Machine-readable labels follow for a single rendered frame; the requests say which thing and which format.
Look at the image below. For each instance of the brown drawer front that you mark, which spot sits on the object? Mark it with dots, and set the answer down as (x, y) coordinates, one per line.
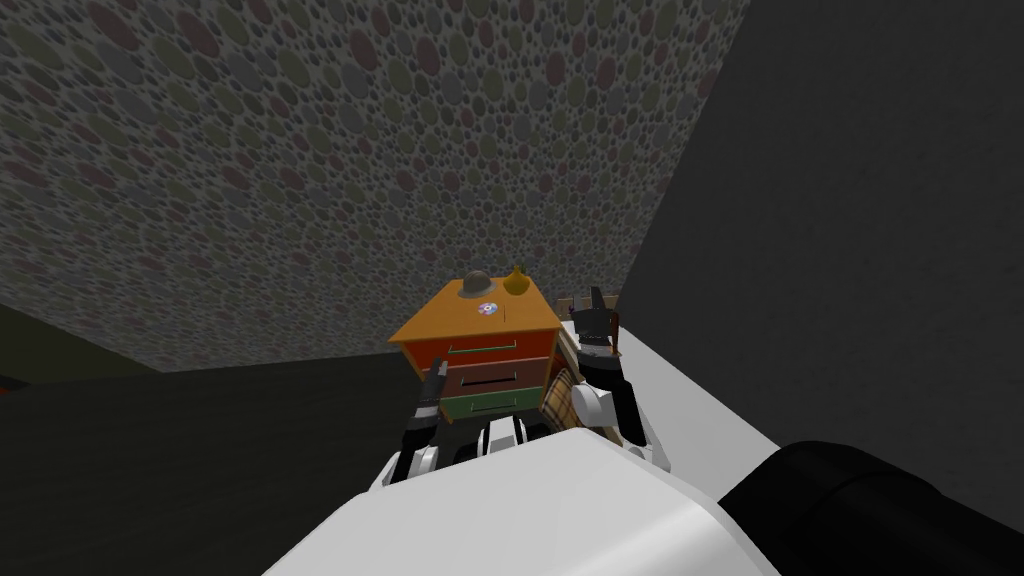
(528, 373)

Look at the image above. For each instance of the red drawer front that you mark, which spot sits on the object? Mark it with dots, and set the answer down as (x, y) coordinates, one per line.
(424, 353)

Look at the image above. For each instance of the orange wooden dresser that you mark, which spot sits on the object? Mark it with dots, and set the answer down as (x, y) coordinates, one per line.
(472, 320)

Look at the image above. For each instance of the tan plaid pillow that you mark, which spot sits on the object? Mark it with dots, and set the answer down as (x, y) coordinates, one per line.
(558, 400)

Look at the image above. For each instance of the green drawer front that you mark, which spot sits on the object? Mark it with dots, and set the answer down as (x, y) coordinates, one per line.
(524, 399)

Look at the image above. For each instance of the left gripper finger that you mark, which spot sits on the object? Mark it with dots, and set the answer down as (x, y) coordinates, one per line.
(443, 373)
(434, 373)

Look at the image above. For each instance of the yellow gourd-shaped vase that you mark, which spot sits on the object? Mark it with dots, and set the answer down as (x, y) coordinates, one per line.
(517, 282)

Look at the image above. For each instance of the grey round hat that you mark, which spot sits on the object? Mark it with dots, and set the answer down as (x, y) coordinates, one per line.
(478, 284)

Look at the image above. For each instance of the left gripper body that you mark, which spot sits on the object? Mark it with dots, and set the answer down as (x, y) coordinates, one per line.
(430, 398)

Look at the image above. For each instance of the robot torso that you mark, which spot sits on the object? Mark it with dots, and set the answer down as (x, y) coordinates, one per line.
(528, 512)

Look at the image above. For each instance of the shiny compact disc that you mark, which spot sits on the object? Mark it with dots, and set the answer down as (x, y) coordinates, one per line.
(488, 309)

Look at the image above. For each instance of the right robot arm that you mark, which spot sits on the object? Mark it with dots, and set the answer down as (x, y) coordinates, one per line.
(848, 512)

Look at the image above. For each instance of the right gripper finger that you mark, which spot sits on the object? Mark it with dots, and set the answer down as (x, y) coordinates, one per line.
(575, 309)
(597, 301)

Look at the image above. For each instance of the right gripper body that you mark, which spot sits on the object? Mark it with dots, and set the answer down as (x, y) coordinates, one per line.
(594, 326)

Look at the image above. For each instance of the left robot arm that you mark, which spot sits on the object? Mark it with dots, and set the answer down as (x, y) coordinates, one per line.
(406, 448)

